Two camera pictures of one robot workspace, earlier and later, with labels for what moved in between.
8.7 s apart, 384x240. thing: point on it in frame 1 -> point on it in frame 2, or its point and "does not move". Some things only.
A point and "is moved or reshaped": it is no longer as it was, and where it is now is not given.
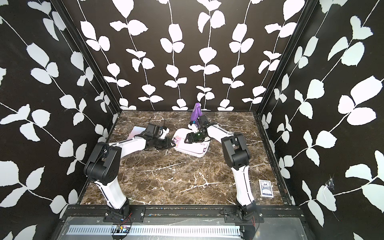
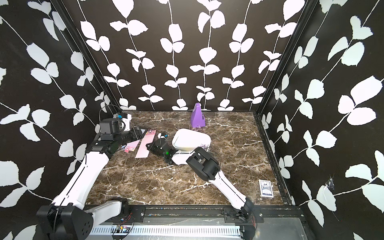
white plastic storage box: x=198 y=149 does not move
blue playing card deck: x=265 y=188 does not move
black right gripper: x=191 y=139 -> x=154 y=144
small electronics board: x=120 y=230 does not move
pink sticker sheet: x=176 y=140 is moved or reshaped
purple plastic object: x=197 y=112 does not move
